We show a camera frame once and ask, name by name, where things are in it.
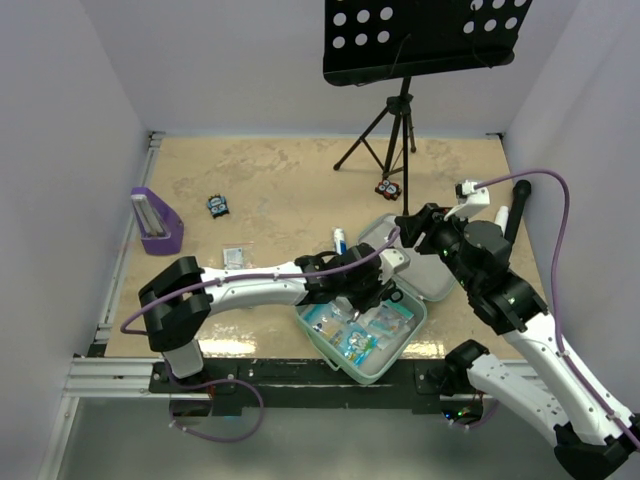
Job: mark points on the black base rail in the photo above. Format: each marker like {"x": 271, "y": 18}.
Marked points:
{"x": 419, "y": 386}

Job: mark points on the teal packet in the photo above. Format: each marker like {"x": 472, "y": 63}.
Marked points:
{"x": 390, "y": 320}

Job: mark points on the black microphone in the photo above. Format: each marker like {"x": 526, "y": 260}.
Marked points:
{"x": 520, "y": 194}

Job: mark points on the small clear packet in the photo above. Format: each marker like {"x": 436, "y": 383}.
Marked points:
{"x": 238, "y": 256}

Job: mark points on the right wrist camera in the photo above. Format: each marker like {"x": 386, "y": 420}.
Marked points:
{"x": 471, "y": 200}

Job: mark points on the red owl toy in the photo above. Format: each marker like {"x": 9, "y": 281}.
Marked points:
{"x": 388, "y": 189}

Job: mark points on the purple metronome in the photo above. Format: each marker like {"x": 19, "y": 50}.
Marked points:
{"x": 161, "y": 228}

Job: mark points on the mint green medicine case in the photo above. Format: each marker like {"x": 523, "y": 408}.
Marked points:
{"x": 427, "y": 279}

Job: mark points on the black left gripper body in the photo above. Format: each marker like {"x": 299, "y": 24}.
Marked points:
{"x": 362, "y": 295}

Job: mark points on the blue owl toy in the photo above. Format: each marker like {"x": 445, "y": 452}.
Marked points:
{"x": 217, "y": 206}

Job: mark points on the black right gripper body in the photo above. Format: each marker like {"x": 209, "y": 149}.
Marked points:
{"x": 443, "y": 238}

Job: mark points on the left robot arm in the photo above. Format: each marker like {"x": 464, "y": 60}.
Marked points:
{"x": 177, "y": 301}

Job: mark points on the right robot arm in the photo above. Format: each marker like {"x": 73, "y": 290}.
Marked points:
{"x": 592, "y": 434}

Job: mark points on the white microphone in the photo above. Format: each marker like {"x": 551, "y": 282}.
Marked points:
{"x": 501, "y": 218}

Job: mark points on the white bandage roll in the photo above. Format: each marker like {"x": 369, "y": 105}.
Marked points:
{"x": 339, "y": 240}

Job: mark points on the black music stand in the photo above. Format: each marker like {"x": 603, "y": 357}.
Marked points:
{"x": 396, "y": 67}

